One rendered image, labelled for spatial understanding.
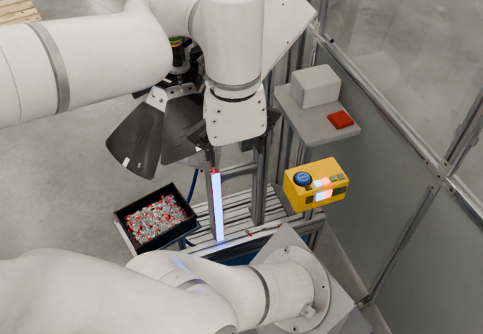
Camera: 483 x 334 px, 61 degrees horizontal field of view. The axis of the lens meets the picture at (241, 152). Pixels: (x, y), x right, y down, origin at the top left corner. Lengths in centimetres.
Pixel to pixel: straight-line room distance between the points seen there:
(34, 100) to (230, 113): 32
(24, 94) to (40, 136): 269
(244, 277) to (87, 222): 181
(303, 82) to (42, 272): 134
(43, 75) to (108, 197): 219
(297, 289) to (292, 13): 86
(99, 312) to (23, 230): 210
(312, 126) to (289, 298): 90
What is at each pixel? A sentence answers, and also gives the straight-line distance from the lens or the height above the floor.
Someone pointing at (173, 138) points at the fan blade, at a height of 117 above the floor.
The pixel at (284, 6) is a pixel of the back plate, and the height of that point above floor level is 132.
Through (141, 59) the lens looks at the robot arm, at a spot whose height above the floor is 173.
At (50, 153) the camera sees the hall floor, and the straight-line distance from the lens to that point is 295.
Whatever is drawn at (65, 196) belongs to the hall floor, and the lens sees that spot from 267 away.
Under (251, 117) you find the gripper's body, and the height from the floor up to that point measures 153.
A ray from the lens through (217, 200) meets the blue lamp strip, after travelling 112.
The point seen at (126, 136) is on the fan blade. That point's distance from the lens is 142.
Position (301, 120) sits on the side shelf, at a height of 86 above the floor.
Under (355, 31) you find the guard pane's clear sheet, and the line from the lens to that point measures 168.
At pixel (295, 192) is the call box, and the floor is 106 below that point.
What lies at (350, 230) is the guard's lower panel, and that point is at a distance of 211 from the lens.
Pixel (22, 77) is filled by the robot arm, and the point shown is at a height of 177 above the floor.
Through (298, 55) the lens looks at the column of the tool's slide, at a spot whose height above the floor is 94.
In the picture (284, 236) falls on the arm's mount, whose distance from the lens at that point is 101.
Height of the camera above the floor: 198
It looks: 48 degrees down
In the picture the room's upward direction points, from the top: straight up
